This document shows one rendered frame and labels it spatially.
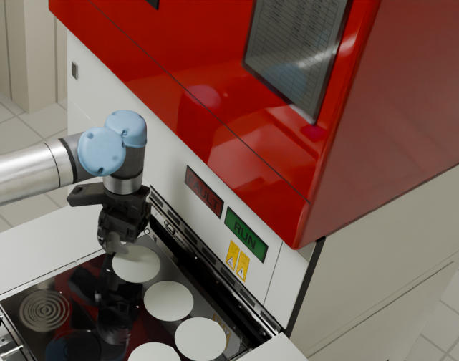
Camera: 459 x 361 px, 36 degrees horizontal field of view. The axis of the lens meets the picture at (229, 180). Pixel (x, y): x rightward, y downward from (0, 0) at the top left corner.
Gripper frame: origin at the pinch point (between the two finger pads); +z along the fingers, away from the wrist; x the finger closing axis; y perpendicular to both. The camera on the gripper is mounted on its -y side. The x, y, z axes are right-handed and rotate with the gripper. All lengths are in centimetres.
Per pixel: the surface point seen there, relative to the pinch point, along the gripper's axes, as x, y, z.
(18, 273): -8.5, -16.7, 9.3
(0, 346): -26.9, -8.2, 6.3
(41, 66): 129, -101, 68
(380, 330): 29, 61, 25
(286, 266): -4.7, 37.1, -20.7
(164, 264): 2.5, 11.8, 1.3
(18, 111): 122, -109, 92
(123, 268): -2.7, 5.0, 1.2
